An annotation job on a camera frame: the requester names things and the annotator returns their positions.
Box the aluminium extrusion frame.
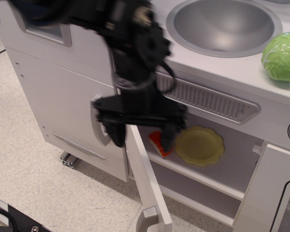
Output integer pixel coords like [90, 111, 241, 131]
[60, 151, 82, 170]

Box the white oven door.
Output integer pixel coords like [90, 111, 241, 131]
[233, 144, 290, 232]

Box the grey cabinet door handle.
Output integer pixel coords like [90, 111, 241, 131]
[136, 206, 159, 232]

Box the green toy cabbage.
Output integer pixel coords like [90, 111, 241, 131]
[261, 32, 290, 82]

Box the white toy kitchen cabinet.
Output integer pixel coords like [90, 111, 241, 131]
[0, 0, 290, 232]

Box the silver sink bowl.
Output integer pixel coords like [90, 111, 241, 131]
[166, 0, 283, 58]

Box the yellow toy plate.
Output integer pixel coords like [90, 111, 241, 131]
[175, 126, 225, 166]

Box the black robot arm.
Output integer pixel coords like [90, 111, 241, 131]
[12, 0, 187, 152]

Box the orange toy salmon sushi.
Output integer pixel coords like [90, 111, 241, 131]
[148, 130, 174, 158]

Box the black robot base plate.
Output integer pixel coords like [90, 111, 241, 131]
[0, 205, 51, 232]

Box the silver fridge emblem trim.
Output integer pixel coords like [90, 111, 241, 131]
[52, 132, 108, 160]

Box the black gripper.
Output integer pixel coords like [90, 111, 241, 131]
[92, 86, 187, 153]

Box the white cabinet door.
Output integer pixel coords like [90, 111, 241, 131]
[125, 125, 173, 232]

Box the grey fridge door handle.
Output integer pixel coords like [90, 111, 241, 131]
[90, 94, 111, 146]

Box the grey recessed dispenser panel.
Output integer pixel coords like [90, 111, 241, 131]
[8, 0, 72, 47]

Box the grey vent grille panel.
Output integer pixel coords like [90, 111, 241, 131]
[166, 79, 261, 124]

